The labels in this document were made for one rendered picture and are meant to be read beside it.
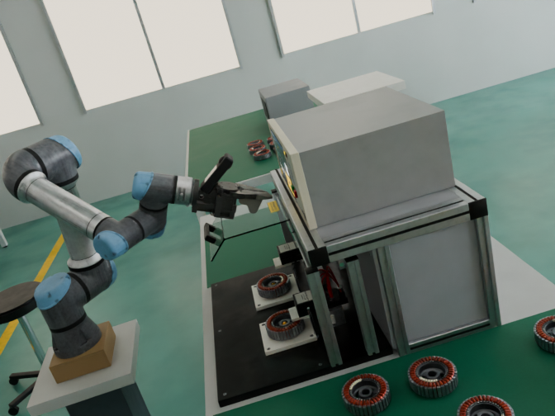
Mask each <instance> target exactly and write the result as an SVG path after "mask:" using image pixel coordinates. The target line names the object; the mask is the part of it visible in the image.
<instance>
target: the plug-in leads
mask: <svg viewBox="0 0 555 416"><path fill-rule="evenodd" d="M328 268H329V269H330V267H329V266H327V267H326V270H324V269H319V271H320V270H321V271H324V272H326V273H322V274H321V275H320V277H321V276H322V275H324V274H325V275H324V276H323V278H322V281H321V283H322V285H323V280H324V278H325V277H326V285H327V290H328V294H329V295H330V299H332V300H333V299H334V296H333V292H332V289H331V284H330V279H329V277H330V278H331V279H332V280H333V281H334V282H335V283H336V285H337V286H336V288H337V289H339V290H337V293H338V296H339V298H340V299H341V298H344V297H345V293H344V290H343V289H341V288H342V285H339V283H338V282H337V280H336V278H335V276H334V273H333V272H332V270H331V269H330V271H329V270H328ZM328 274H329V275H328ZM330 274H331V275H332V276H331V275H330Z"/></svg>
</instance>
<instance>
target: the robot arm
mask: <svg viewBox="0 0 555 416"><path fill-rule="evenodd" d="M232 163H233V157H232V156H231V155H230V154H228V153H226V154H225V155H224V156H222V157H221V158H220V159H219V161H218V164H217V165H216V166H215V167H214V168H213V169H212V170H211V172H210V173H209V174H208V175H207V177H206V178H205V179H204V181H203V182H202V183H201V186H200V187H199V179H196V178H195V179H194V180H193V178H192V177H183V176H175V175H169V174H162V173H154V172H141V171H139V172H136V173H135V176H134V179H133V185H132V198H134V199H136V200H138V201H140V204H139V209H138V210H136V211H134V212H132V213H131V214H129V215H128V216H126V217H125V218H123V219H122V220H119V221H118V220H115V219H113V218H112V217H110V216H109V215H107V214H105V213H103V212H102V211H100V210H98V209H97V208H95V207H93V206H91V205H89V204H88V203H87V202H85V201H83V200H81V198H80V195H79V193H78V188H77V186H76V182H77V180H78V179H79V176H78V171H77V168H79V167H80V166H81V164H82V156H81V153H80V152H79V150H78V148H77V147H76V145H75V144H74V143H73V142H72V141H70V139H68V138H66V137H64V136H62V135H54V136H51V137H49V138H44V139H43V140H41V141H39V142H37V143H34V144H32V145H29V146H27V147H25V148H23V149H19V150H17V151H16V152H14V153H12V154H11V155H10V156H9V157H8V158H7V159H6V161H5V163H4V164H3V167H2V179H3V183H4V185H5V187H6V189H7V190H8V191H9V192H10V193H11V194H12V196H14V197H15V198H17V199H18V200H19V201H21V202H23V203H26V204H29V203H31V204H33V205H35V206H37V207H39V208H40V209H42V210H43V211H45V212H46V213H48V214H50V215H52V216H54V217H55V218H56V219H57V221H58V224H59V228H60V230H61V233H62V235H63V238H64V242H65V244H66V247H67V249H68V252H69V256H70V258H69V260H68V261H67V264H68V267H69V272H68V273H65V272H59V273H56V274H54V275H53V276H50V277H48V278H46V279H45V280H43V282H41V283H40V284H39V285H38V287H36V290H35V293H34V297H35V300H36V304H37V307H38V308H39V310H40V312H41V313H42V315H43V317H44V319H45V322H46V323H47V325H48V327H49V329H50V332H51V337H52V346H53V351H54V353H55V355H56V356H57V357H58V358H61V359H67V358H71V357H76V356H78V355H81V354H83V353H85V352H86V351H88V350H89V349H91V348H92V347H94V346H95V345H96V344H97V343H98V341H99V340H100V338H101V336H102V332H101V330H100V328H99V327H98V326H97V325H96V324H95V323H94V322H93V321H92V320H91V319H90V318H89V317H88V316H87V314H86V312H85V310H84V308H83V306H84V305H86V304H87V303H88V302H89V301H90V300H92V299H93V298H95V297H96V296H97V295H99V294H100V293H102V292H103V291H105V290H106V289H108V288H109V286H110V285H111V284H113V283H114V281H115V280H116V276H117V269H116V264H115V263H114V261H113V260H114V259H115V258H118V257H120V256H121V255H123V254H125V253H126V252H127V251H128V250H129V249H130V248H132V247H134V246H135V245H136V244H138V243H139V242H140V241H142V240H143V239H155V238H159V237H160V236H161V235H162V234H163V233H164V229H165V226H166V224H167V210H168V204H178V205H185V206H189V205H190V204H192V212H194V213H197V210H198V211H205V212H210V214H211V212H212V214H211V215H213V216H214V217H217V218H224V219H232V220H233V219H234V217H235V212H236V207H237V205H236V200H237V199H239V203H240V204H242V205H247V207H248V208H249V212H250V213H252V214H254V213H256V212H257V211H258V209H259V207H260V205H261V202H262V200H268V199H273V196H272V195H271V194H269V193H268V192H267V191H264V190H261V189H258V188H256V187H251V186H247V185H244V184H239V183H233V182H218V181H219V180H220V179H221V177H222V176H223V175H224V174H225V172H226V171H227V170H228V169H230V168H231V166H232ZM177 182H178V183H177ZM176 188H177V190H176ZM175 195H176V196H175ZM201 195H203V196H201ZM174 201H175V203H174Z"/></svg>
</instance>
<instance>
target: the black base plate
mask: <svg viewBox="0 0 555 416"><path fill-rule="evenodd" d="M327 266H329V267H330V269H331V270H332V272H333V273H334V276H335V278H336V280H337V282H338V283H339V285H342V288H343V290H344V293H345V295H346V296H347V298H348V303H347V304H343V305H342V307H343V310H344V316H345V319H346V323H345V324H341V325H338V326H335V327H334V333H335V337H336V339H337V343H338V346H339V352H340V356H341V358H342V362H343V364H341V365H339V363H338V364H335V365H336V366H334V367H332V366H331V364H330V360H329V357H328V354H327V351H326V347H325V342H324V339H323V336H322V332H321V329H320V324H319V320H318V318H317V314H316V313H314V314H312V318H313V321H314V324H315V329H316V332H317V334H319V337H318V338H317V340H316V341H314V342H311V343H306V344H303V345H301V346H297V347H293V348H290V349H287V350H284V351H281V352H277V353H274V354H271V355H268V356H266V354H265V351H264V346H263V340H262V335H261V331H260V327H259V324H261V323H264V322H266V321H267V319H268V318H269V317H270V316H271V315H273V314H275V313H277V312H278V311H279V312H280V311H281V310H288V309H289V308H292V307H295V304H294V300H291V301H288V302H286V303H282V304H280V305H275V306H272V307H269V308H267V309H263V310H259V311H257V310H256V307H255V303H254V295H253V291H252V287H251V286H254V285H257V282H258V281H259V280H260V279H261V278H263V277H265V276H267V275H268V274H270V275H271V273H272V274H274V273H276V272H280V273H285V274H287V275H290V274H292V273H293V270H292V269H293V268H295V271H296V276H297V280H298V282H299V286H300V288H301V292H303V291H307V290H310V287H309V284H308V281H307V278H306V273H305V270H304V268H306V267H305V265H304V262H303V261H302V259H301V260H300V261H298V262H297V261H295V262H293V263H292V265H289V266H286V267H281V268H278V269H276V268H275V265H274V266H271V267H266V268H264V269H260V270H257V271H255V272H250V273H247V274H244V275H241V276H238V277H233V278H231V279H228V280H224V281H220V282H217V283H214V284H211V301H212V315H213V329H214V343H215V356H216V383H217V396H218V403H219V405H220V408H222V407H225V406H227V405H231V404H235V403H238V402H240V401H244V400H247V399H251V398H253V397H257V396H260V395H264V394H267V393H270V392H273V391H275V390H280V389H283V388H286V387H288V386H291V385H296V384H299V383H302V382H304V381H309V380H312V379H315V378H317V377H320V376H325V375H328V374H330V373H333V372H337V371H341V370H343V369H346V368H350V367H352V366H357V365H359V364H363V363H365V362H370V361H372V360H376V359H378V358H381V357H385V356H389V355H391V354H393V351H392V347H391V344H390V343H389V342H388V340H387V338H386V336H385V334H384V333H383V331H382V330H381V328H380V326H379V324H378V323H377V321H376V320H375V318H374V316H373V314H372V312H371V310H370V312H371V316H372V322H373V326H374V329H375V334H376V337H377V344H378V347H379V353H375V352H373V353H372V355H371V356H369V355H368V352H367V351H366V349H365V346H364V341H363V335H362V332H361V329H360V325H359V321H358V315H357V311H356V308H355V304H354V300H353V294H352V291H351V287H350V283H349V277H348V273H347V270H346V268H344V269H341V270H340V269H339V264H338V262H337V261H335V262H331V263H328V264H325V265H322V267H323V269H324V270H326V267H327Z"/></svg>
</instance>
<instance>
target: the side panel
mask: <svg viewBox="0 0 555 416"><path fill-rule="evenodd" d="M376 251H377V258H378V262H379V267H380V271H381V274H382V282H383V285H384V290H385V294H386V298H387V305H388V309H389V313H390V317H391V324H392V328H393V333H394V336H395V340H396V347H397V348H396V351H397V353H398V354H399V356H400V357H402V356H404V354H411V353H413V352H418V351H420V350H424V349H426V348H429V347H433V346H437V345H439V344H442V343H446V342H450V341H453V340H455V339H458V338H463V337H466V336H468V335H471V334H474V333H479V332H481V331H484V330H487V329H492V328H494V327H495V326H496V325H497V326H500V325H501V318H500V306H499V299H498V292H497V285H496V273H495V265H494V258H493V252H492V245H491V232H490V225H489V219H488V215H486V216H483V217H480V218H477V219H474V220H469V221H466V222H463V223H460V224H457V225H453V226H449V227H447V228H444V229H439V230H436V231H434V232H430V233H427V234H422V235H420V236H417V237H414V238H411V239H407V240H403V241H400V242H398V243H393V244H390V245H387V246H384V247H381V248H376Z"/></svg>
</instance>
